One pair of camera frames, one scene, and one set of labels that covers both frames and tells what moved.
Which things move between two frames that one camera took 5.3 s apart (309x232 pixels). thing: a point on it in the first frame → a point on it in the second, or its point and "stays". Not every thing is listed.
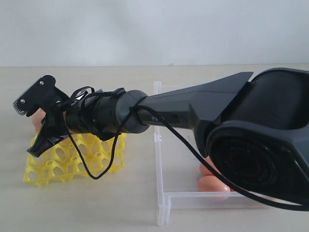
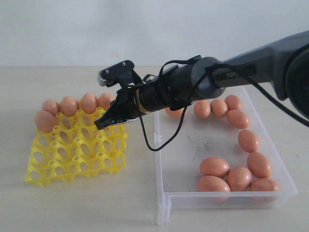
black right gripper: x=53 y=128 → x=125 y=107
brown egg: x=211 y=189 stays
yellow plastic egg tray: x=77 y=156 stays
